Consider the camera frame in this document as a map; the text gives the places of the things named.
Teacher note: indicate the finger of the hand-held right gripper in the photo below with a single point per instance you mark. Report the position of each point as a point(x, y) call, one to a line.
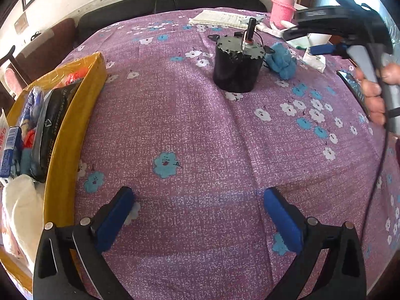
point(322, 14)
point(322, 50)

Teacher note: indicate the black phone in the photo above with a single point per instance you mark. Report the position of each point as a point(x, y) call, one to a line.
point(353, 87)

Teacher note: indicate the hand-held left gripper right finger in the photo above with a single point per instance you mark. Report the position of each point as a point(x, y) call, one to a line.
point(282, 218)

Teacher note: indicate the black sofa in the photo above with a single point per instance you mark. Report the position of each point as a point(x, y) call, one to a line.
point(175, 4)

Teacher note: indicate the white printed packet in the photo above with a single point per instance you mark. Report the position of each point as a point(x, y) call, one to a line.
point(315, 60)

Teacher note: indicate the person's right hand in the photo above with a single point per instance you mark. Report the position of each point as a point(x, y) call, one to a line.
point(373, 100)

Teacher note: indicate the pink bottle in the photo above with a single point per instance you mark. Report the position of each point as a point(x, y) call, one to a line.
point(282, 11)

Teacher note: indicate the black motor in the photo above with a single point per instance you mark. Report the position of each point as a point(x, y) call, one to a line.
point(234, 65)

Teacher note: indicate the yellow cardboard box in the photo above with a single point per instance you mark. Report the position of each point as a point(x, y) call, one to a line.
point(62, 150)

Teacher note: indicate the black packet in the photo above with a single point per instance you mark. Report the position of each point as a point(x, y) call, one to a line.
point(51, 128)

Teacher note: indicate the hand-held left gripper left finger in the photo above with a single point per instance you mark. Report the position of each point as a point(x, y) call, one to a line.
point(114, 218)

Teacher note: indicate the blue cloth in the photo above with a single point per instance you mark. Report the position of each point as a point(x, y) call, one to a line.
point(282, 61)

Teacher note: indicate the blue packet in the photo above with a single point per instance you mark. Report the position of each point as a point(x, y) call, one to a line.
point(11, 151)

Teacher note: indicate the red soft item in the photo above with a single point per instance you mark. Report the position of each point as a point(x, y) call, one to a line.
point(74, 74)

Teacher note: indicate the white printed paper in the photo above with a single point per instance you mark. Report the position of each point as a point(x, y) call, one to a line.
point(222, 18)

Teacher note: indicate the purple floral tablecloth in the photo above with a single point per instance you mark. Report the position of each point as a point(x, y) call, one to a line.
point(203, 131)

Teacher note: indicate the brown upholstered chair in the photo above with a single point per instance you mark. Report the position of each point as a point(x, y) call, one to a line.
point(50, 43)

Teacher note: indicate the small wall plaque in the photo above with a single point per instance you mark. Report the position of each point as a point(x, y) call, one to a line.
point(20, 23)

